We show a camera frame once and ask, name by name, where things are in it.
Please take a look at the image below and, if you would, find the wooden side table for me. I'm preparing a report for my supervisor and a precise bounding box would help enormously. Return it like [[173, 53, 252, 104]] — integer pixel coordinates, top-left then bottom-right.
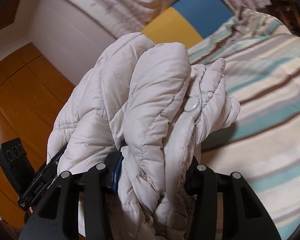
[[267, 0, 300, 37]]

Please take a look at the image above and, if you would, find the white quilted puffer jacket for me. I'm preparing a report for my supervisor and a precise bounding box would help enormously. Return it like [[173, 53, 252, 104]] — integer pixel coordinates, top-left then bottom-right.
[[47, 33, 241, 239]]

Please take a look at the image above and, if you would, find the striped bed cover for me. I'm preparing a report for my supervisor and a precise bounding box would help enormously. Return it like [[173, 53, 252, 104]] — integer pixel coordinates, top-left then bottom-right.
[[189, 7, 300, 239]]

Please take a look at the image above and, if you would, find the wooden wardrobe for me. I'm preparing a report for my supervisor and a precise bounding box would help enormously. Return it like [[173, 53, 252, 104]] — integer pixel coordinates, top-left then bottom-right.
[[0, 43, 74, 226]]

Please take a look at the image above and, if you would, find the grey yellow blue headboard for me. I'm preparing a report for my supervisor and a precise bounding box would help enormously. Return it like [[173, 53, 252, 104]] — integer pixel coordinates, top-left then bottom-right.
[[142, 0, 234, 49]]

